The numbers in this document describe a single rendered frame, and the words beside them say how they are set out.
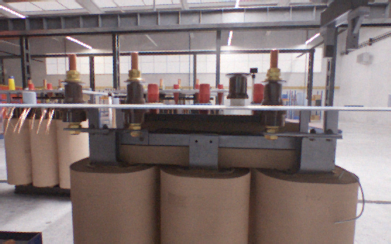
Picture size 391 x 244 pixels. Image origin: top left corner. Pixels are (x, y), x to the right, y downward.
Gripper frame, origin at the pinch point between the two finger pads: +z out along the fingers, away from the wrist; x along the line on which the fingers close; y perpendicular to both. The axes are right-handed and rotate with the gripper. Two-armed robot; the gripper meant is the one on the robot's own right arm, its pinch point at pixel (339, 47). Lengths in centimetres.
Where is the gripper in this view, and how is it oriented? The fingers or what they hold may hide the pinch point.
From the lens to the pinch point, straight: 77.5
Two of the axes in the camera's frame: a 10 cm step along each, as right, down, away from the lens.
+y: 10.0, 0.1, 0.2
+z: -0.1, 10.0, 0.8
